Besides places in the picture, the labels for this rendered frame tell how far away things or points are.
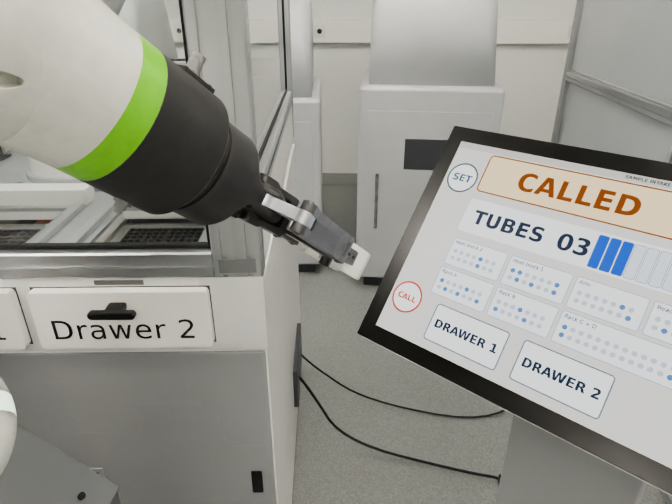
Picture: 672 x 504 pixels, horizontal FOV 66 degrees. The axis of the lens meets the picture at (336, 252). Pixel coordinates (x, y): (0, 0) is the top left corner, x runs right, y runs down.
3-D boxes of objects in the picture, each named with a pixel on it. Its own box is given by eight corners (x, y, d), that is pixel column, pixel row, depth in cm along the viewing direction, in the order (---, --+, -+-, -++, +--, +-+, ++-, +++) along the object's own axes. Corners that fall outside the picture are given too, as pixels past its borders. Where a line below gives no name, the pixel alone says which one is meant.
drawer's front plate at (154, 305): (213, 347, 89) (206, 291, 84) (41, 349, 88) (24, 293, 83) (215, 341, 90) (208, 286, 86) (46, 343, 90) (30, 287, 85)
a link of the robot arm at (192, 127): (39, 175, 34) (106, 211, 28) (123, 19, 35) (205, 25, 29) (118, 211, 38) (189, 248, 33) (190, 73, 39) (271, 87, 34)
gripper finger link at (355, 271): (331, 228, 49) (337, 230, 48) (366, 252, 54) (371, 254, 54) (317, 257, 49) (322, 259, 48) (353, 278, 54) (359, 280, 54)
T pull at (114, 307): (135, 320, 82) (133, 313, 81) (87, 321, 82) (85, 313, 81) (142, 308, 85) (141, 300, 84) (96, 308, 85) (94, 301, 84)
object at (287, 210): (238, 169, 39) (280, 181, 35) (285, 199, 43) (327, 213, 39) (223, 198, 39) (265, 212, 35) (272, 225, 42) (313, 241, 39)
